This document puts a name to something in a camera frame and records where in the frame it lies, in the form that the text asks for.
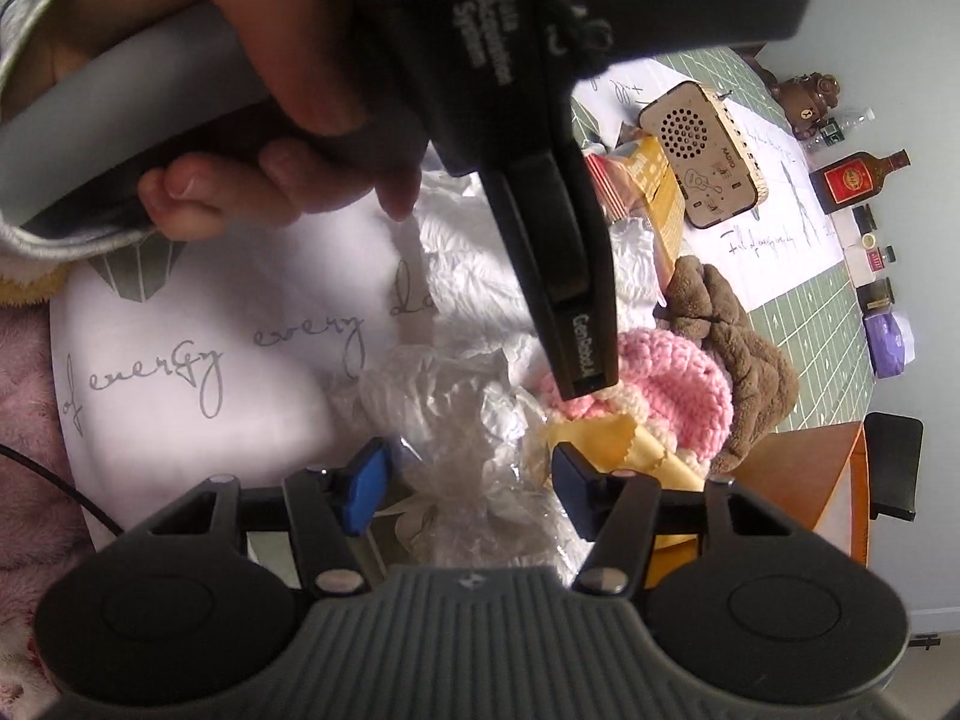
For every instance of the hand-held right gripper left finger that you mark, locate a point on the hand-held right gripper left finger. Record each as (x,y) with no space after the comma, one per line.
(367,487)

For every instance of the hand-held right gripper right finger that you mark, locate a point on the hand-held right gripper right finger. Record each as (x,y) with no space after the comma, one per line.
(574,491)

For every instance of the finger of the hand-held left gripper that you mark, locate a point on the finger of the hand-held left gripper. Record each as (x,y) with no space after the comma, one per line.
(570,270)

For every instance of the pink crochet pouch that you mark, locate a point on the pink crochet pouch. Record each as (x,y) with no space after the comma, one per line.
(675,382)

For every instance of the orange cardboard box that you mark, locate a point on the orange cardboard box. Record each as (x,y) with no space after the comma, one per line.
(817,487)

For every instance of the person's left hand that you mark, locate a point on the person's left hand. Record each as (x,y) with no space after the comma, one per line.
(285,30)

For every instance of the orange snack packet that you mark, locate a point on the orange snack packet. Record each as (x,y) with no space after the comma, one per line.
(607,180)

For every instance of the white crumpled plastic bag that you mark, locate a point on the white crumpled plastic bag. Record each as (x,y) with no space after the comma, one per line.
(472,262)

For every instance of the clear plastic bag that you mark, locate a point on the clear plastic bag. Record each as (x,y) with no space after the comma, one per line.
(442,420)

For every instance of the wooden speaker box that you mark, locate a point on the wooden speaker box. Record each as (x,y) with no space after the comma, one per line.
(697,157)

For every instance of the brown plush toy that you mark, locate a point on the brown plush toy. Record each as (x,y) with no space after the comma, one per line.
(742,360)

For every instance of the white script table runner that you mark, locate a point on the white script table runner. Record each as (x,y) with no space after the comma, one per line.
(225,292)

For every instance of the brown bear figure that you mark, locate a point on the brown bear figure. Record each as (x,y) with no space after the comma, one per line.
(806,101)

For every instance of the red label liquor bottle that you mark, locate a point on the red label liquor bottle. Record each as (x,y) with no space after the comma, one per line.
(847,180)

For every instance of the small black jar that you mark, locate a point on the small black jar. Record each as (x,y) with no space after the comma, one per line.
(865,220)

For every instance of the clear plastic bottle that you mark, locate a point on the clear plastic bottle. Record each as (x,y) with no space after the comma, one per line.
(840,127)

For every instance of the dark glass jar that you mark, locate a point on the dark glass jar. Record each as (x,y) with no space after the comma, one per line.
(876,298)

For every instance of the small red label bottle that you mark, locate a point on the small red label bottle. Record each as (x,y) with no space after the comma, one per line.
(881,258)

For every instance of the black office chair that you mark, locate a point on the black office chair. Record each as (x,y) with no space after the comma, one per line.
(896,465)

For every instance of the purple tissue pack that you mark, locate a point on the purple tissue pack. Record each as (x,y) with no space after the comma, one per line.
(889,345)

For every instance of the pink fluffy cloth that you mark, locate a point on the pink fluffy cloth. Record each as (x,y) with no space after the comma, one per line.
(37,405)

